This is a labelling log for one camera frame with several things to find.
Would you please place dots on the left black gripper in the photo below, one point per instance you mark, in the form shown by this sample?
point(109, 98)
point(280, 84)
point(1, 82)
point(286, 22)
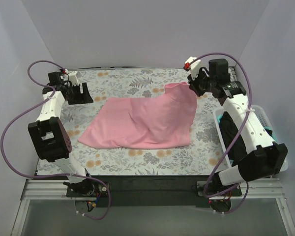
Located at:
point(76, 93)

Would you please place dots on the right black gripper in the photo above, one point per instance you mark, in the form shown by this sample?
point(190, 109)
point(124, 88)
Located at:
point(195, 83)

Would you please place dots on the pink t shirt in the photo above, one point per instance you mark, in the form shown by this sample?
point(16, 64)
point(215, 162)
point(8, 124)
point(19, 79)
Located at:
point(144, 123)

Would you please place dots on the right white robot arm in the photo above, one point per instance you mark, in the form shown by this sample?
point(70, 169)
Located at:
point(264, 156)

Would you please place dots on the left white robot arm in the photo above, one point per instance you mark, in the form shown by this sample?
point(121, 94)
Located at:
point(50, 139)

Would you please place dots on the teal t shirt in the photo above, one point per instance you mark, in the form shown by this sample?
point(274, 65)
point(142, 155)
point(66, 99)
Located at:
point(269, 132)

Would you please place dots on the black t shirt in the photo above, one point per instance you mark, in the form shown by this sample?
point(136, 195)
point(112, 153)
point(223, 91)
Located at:
point(228, 131)

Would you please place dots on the white plastic laundry basket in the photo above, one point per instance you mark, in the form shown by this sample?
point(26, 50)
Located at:
point(262, 117)

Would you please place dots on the floral table cloth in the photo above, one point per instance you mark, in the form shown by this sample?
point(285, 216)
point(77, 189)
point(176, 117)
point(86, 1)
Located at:
point(199, 158)

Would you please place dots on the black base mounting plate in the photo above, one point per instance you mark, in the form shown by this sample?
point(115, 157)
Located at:
point(146, 190)

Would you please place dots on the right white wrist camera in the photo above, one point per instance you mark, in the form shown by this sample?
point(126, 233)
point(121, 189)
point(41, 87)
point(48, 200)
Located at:
point(193, 66)

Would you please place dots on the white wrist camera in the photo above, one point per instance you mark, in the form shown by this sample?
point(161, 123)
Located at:
point(193, 66)
point(71, 77)

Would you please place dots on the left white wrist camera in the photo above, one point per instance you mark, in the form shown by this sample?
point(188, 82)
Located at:
point(71, 77)

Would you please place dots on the aluminium frame rail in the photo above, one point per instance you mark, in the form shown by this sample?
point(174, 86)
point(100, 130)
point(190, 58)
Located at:
point(268, 188)

